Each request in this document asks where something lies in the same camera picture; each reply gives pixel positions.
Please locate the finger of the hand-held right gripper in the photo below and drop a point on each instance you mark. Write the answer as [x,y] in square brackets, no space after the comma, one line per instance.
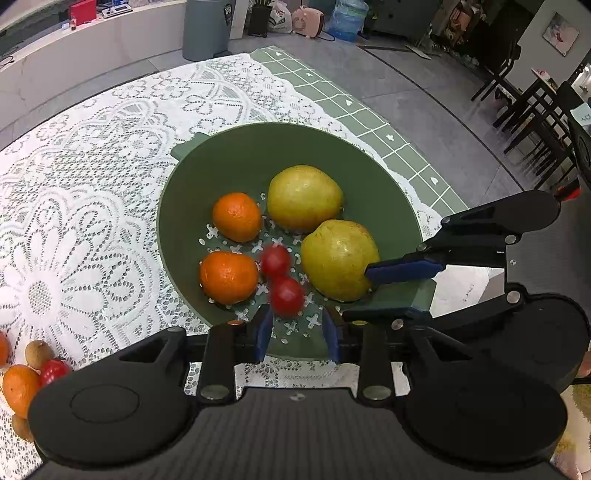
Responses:
[383,317]
[401,272]

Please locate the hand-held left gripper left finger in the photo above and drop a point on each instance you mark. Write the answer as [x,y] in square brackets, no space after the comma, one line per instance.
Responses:
[264,332]

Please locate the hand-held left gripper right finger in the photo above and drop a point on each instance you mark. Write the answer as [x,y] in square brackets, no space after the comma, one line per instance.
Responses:
[330,339]

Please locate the red cherry tomato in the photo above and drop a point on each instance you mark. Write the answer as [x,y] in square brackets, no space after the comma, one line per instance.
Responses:
[54,373]
[276,261]
[287,295]

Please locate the yellow-green pear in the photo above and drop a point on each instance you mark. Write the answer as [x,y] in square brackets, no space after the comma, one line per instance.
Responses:
[304,198]
[339,258]

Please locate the orange mandarin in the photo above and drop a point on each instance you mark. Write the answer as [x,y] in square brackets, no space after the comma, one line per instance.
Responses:
[2,348]
[237,217]
[228,277]
[21,387]

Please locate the green colander bowl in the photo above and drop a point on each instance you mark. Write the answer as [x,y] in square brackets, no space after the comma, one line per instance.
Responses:
[221,161]

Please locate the brown kiwi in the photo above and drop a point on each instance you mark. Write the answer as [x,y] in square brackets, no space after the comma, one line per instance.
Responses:
[39,354]
[21,427]

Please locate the person's right hand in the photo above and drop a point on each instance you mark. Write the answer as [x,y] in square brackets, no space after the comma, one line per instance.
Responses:
[584,364]

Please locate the black dining chair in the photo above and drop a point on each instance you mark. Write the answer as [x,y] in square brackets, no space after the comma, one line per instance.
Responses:
[501,78]
[540,124]

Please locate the green checked tablecloth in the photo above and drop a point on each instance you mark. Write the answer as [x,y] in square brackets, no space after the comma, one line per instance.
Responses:
[323,87]

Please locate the white lace tablecloth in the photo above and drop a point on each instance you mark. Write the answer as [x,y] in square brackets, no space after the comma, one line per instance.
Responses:
[92,184]

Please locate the grey dresser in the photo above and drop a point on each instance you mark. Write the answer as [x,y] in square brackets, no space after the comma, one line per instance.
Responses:
[397,16]

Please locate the blue water bottle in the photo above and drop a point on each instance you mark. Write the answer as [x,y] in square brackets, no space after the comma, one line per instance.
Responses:
[351,16]

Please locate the pink heater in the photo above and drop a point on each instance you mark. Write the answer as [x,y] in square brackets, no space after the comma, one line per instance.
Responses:
[308,21]

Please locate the white plastic bag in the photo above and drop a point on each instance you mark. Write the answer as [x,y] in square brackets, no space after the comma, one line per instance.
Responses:
[280,18]

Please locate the long-leaf potted plant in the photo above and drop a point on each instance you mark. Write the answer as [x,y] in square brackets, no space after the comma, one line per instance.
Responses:
[259,18]

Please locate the grey trash can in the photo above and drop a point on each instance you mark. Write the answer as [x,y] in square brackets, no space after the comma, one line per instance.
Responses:
[207,27]

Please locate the white TV console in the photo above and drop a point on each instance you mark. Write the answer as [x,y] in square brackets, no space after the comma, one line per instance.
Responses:
[92,41]

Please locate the red box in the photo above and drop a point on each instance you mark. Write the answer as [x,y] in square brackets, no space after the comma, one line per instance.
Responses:
[83,9]

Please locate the wall picture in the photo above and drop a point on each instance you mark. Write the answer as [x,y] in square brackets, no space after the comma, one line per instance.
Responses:
[561,27]

